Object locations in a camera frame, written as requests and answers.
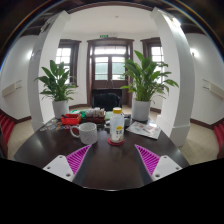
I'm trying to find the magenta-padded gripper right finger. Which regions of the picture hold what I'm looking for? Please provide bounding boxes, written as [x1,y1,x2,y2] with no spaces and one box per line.
[133,143,184,186]

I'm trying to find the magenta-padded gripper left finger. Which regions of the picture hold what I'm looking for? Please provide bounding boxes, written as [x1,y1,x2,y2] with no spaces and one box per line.
[43,144,93,186]

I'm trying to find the yellow-capped clear milk bottle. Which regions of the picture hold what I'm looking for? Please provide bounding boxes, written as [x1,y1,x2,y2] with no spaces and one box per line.
[109,107,126,144]

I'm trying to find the printed paper leaflet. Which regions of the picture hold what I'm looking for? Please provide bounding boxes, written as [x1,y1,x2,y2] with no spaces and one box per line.
[125,120,162,140]

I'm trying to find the white speckled mug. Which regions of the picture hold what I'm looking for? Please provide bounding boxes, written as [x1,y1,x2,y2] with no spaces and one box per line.
[69,121,99,146]

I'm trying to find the colourful round sticker sheet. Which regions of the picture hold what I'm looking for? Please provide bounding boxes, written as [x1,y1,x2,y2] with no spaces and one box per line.
[39,118,72,132]

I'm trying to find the red plastic box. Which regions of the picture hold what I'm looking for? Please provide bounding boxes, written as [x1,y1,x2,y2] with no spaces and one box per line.
[60,113,82,126]

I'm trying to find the flat round red coaster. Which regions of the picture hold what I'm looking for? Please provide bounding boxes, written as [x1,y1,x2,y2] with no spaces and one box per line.
[106,136,126,147]

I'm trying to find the green package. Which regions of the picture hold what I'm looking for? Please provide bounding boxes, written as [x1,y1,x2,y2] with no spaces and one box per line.
[70,109,88,118]

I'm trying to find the large leafy plant in white pot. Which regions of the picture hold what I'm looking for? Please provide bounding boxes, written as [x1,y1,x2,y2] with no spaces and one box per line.
[120,49,180,122]

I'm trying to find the red carpeted stairs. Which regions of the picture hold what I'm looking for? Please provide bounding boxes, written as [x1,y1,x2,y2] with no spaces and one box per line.
[0,111,16,146]

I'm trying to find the black chair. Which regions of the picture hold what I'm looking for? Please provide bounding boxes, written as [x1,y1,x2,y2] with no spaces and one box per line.
[91,92,123,112]

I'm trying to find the dark wooden glazed door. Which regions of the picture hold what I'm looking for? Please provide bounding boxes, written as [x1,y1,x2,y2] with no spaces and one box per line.
[86,37,135,108]

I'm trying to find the dark-framed window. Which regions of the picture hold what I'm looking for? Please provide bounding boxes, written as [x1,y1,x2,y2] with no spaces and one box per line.
[140,37,164,68]
[55,39,82,84]

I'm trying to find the white wall panel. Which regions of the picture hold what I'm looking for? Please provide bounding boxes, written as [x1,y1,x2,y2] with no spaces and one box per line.
[202,78,224,100]
[1,79,23,98]

